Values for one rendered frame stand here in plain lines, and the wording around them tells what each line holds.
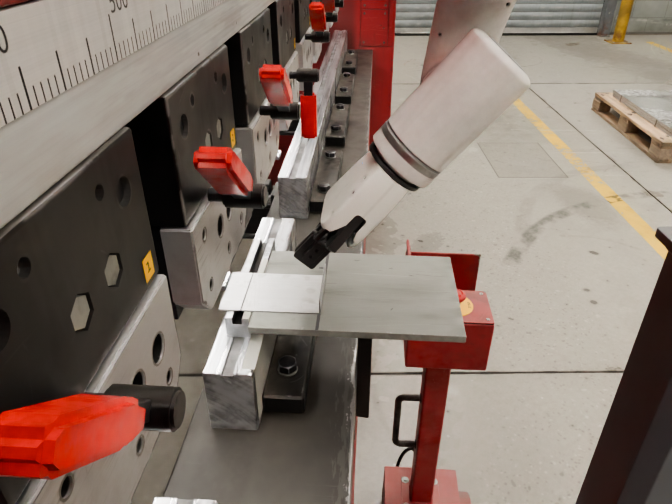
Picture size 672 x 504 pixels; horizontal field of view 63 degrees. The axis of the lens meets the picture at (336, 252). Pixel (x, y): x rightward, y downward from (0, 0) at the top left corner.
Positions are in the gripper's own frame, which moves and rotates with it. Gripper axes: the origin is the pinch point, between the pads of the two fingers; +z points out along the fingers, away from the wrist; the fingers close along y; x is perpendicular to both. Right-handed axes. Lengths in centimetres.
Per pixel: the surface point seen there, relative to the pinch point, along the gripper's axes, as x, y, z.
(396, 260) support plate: 12.7, -8.6, -2.1
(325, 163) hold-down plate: 7, -67, 15
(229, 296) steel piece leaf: -4.3, 2.0, 11.8
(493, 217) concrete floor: 126, -215, 34
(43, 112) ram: -23, 40, -20
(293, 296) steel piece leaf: 2.1, 1.5, 6.5
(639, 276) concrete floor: 170, -161, -3
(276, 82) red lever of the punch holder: -16.4, 10.7, -17.1
